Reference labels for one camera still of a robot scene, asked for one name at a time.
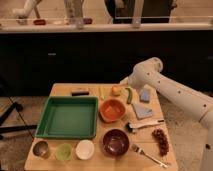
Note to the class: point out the bunch of red grapes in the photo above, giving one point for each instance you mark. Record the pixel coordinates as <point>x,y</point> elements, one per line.
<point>161,138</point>

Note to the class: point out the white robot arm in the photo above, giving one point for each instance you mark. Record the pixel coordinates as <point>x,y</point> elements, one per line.
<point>197,104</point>

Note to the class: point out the white small bowl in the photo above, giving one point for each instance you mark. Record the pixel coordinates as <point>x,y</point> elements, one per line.
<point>85,149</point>

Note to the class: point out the wooden table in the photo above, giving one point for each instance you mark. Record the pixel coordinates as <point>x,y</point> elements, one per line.
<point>131,161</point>

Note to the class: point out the metal fork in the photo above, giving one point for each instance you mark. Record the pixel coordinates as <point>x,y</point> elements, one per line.
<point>140,151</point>

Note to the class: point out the orange round fruit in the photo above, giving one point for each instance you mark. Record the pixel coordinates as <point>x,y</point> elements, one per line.
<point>116,90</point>

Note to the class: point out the light green cup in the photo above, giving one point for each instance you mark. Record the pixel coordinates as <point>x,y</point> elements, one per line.
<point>63,152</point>

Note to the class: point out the blue sponge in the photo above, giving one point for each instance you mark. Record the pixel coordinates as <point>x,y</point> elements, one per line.
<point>145,95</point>

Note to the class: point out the orange bowl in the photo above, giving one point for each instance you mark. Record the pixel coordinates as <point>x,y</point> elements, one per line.
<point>112,110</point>

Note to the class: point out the grey-blue folded cloth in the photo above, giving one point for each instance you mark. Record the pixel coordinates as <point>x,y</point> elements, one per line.
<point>142,112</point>

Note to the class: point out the dark purple bowl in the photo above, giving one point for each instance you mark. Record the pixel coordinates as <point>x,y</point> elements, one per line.
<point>115,142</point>

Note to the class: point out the yellow-green stick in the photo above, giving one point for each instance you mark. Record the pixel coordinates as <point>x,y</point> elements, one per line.
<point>101,93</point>

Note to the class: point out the black tripod stand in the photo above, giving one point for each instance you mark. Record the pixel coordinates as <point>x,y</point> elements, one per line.
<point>11,120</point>

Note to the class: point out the green pepper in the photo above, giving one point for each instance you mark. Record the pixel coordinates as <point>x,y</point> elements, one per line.
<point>129,98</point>

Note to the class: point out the metal cup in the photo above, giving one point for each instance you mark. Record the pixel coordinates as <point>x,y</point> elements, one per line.
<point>41,149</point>

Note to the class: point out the green plastic tray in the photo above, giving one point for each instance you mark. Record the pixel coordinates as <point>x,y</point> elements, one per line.
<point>68,118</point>

